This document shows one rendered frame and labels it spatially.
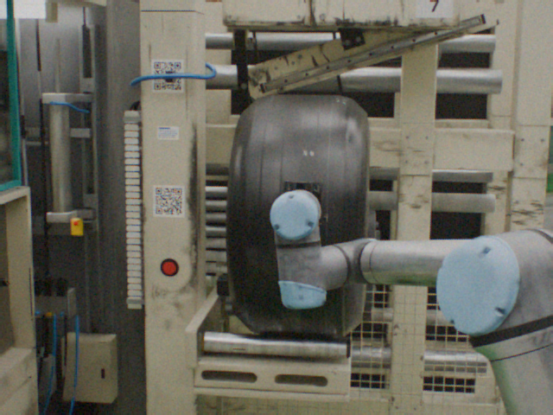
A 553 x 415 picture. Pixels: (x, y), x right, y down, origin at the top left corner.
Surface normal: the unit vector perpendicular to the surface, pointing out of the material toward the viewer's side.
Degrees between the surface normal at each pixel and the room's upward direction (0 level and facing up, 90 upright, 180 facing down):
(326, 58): 90
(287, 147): 51
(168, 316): 90
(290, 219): 84
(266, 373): 90
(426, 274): 110
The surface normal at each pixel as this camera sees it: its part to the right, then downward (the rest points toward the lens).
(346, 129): 0.21, -0.65
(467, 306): -0.79, -0.03
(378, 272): -0.68, 0.44
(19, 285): -0.11, 0.16
